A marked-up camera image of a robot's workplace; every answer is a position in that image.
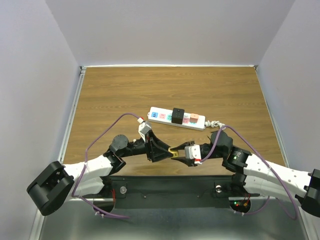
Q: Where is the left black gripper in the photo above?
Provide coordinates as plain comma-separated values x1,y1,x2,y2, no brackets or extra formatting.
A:
120,129,173,163

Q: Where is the yellow plug adapter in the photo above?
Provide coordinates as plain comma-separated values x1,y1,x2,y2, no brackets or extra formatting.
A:
168,147,179,158

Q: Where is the white power strip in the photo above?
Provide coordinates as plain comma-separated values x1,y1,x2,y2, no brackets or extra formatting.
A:
147,106,206,131

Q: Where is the black cube socket adapter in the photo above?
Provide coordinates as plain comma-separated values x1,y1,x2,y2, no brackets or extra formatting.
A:
171,108,185,125

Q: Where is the white power cord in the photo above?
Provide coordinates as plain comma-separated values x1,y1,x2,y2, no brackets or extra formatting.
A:
204,120,226,130

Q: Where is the pink plug adapter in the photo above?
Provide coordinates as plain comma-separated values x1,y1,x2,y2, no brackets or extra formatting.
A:
189,113,199,123

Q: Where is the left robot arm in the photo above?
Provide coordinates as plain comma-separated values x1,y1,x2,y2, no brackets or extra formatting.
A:
26,130,175,216

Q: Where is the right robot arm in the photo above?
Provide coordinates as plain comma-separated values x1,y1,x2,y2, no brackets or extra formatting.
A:
168,130,320,217

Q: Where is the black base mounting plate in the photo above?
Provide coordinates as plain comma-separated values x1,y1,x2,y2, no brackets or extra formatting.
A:
85,175,248,209

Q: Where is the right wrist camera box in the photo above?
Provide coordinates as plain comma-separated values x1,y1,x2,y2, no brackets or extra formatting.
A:
184,144,202,165

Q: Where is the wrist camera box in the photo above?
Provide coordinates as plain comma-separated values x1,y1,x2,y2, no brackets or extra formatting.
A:
137,117,152,142
184,144,202,165

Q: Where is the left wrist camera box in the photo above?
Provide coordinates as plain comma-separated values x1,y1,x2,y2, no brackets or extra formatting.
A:
137,117,152,142

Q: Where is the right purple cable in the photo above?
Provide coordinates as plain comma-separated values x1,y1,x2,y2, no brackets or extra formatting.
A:
199,124,298,220

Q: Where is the purple cable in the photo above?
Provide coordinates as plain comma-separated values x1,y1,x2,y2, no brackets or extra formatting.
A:
199,124,298,220
71,113,141,220

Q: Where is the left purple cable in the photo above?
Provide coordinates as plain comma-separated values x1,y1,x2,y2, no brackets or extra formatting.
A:
71,113,141,220

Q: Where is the aluminium frame rail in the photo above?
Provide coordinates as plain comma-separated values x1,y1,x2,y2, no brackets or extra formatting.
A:
29,66,87,240

